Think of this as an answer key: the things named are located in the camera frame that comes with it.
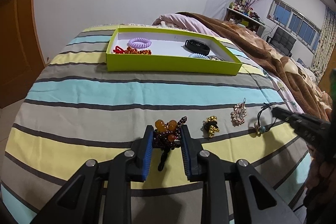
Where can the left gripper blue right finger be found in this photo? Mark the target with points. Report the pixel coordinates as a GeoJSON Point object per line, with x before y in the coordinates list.
{"type": "Point", "coordinates": [194, 164]}

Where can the patterned curtain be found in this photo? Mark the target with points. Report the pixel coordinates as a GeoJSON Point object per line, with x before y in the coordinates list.
{"type": "Point", "coordinates": [326, 45]}

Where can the lime green cardboard tray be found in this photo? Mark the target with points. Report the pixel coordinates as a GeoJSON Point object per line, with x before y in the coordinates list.
{"type": "Point", "coordinates": [168, 52]}

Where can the orange red knot ornament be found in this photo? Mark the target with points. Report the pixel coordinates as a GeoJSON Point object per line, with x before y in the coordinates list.
{"type": "Point", "coordinates": [131, 50]}

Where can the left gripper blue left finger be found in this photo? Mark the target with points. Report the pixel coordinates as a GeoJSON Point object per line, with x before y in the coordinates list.
{"type": "Point", "coordinates": [143, 149]}

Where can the black office chair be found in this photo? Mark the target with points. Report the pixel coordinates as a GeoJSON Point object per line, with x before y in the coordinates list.
{"type": "Point", "coordinates": [282, 41]}

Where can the cluttered white shelf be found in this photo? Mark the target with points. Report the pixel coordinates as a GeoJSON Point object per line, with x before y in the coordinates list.
{"type": "Point", "coordinates": [239, 12]}

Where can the striped bed cover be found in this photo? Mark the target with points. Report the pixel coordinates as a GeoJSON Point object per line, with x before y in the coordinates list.
{"type": "Point", "coordinates": [76, 110]}

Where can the brown fleece blanket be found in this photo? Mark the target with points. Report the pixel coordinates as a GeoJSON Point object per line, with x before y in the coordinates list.
{"type": "Point", "coordinates": [306, 93]}

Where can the orange wooden door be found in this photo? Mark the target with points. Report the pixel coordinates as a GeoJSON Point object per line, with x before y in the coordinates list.
{"type": "Point", "coordinates": [21, 55]}

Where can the window with metal frame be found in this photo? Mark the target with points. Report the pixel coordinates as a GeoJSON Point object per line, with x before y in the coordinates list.
{"type": "Point", "coordinates": [295, 23]}

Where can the person's right hand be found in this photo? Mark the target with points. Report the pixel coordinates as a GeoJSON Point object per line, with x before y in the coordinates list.
{"type": "Point", "coordinates": [320, 182]}

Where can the rose gold rhinestone hair clip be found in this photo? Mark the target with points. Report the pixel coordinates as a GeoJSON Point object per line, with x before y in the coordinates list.
{"type": "Point", "coordinates": [239, 113]}

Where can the black wristband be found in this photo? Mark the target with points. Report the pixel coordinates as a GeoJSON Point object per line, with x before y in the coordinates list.
{"type": "Point", "coordinates": [198, 47]}

